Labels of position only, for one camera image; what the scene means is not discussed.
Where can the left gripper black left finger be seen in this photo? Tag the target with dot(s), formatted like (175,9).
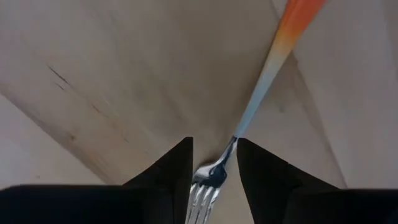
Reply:
(174,186)

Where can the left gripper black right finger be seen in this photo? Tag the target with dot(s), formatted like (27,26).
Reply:
(267,189)

